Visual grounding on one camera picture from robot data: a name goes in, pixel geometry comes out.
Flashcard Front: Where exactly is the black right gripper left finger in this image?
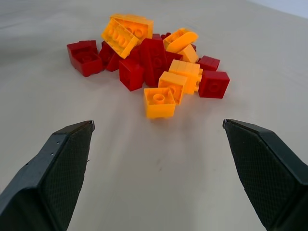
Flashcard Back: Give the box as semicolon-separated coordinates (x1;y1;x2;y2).
0;120;95;231

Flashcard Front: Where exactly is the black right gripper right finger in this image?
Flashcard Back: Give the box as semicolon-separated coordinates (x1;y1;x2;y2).
222;118;308;231

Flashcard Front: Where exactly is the small red building block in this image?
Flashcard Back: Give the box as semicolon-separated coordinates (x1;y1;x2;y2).
198;70;231;99
197;55;221;72
118;57;145;92

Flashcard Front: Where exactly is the red plastic building brick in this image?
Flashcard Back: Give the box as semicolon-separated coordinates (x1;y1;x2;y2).
140;38;168;88

